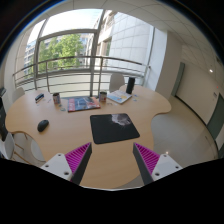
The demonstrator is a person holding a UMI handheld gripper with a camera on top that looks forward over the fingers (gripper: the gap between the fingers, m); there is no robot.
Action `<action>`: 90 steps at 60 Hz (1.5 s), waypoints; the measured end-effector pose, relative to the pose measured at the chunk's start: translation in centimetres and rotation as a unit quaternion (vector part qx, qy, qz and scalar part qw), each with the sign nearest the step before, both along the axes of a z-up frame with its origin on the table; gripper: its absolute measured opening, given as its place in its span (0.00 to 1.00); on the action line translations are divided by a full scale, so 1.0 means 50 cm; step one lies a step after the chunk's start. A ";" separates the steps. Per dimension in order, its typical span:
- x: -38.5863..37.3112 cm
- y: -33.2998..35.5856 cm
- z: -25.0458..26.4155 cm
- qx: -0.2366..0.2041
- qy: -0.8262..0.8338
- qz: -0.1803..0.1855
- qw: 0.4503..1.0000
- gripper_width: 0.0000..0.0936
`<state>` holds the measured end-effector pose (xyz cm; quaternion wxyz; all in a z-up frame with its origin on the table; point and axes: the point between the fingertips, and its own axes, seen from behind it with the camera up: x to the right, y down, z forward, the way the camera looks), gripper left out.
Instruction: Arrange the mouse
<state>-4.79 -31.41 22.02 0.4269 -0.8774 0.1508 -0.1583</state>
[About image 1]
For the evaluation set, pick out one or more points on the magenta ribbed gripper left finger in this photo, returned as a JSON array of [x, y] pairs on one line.
[[70, 166]]

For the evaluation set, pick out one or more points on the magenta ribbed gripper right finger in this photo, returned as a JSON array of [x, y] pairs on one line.
[[153, 166]]

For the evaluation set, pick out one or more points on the black computer mouse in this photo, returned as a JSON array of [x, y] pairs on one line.
[[42, 125]]

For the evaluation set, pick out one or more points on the black mouse pad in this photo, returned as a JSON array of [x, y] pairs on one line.
[[108, 128]]

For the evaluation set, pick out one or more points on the colourful magazine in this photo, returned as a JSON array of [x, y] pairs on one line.
[[82, 103]]

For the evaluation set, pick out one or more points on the white chair near left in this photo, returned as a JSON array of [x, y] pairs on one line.
[[8, 148]]

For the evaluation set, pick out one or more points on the black stapler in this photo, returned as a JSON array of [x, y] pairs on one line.
[[39, 97]]

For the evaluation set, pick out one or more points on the light blue booklet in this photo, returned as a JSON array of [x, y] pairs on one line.
[[119, 96]]

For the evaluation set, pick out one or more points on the grey door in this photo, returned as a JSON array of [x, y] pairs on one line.
[[217, 119]]

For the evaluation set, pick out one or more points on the right drink can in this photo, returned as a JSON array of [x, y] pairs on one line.
[[102, 96]]

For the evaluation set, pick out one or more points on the black cylindrical speaker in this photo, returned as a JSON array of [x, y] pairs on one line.
[[130, 85]]

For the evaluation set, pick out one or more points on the white chair far left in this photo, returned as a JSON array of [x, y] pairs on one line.
[[18, 93]]

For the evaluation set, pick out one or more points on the white chair behind table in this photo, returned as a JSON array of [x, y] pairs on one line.
[[116, 81]]

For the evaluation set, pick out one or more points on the metal balcony railing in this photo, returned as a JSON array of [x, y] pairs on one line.
[[88, 78]]

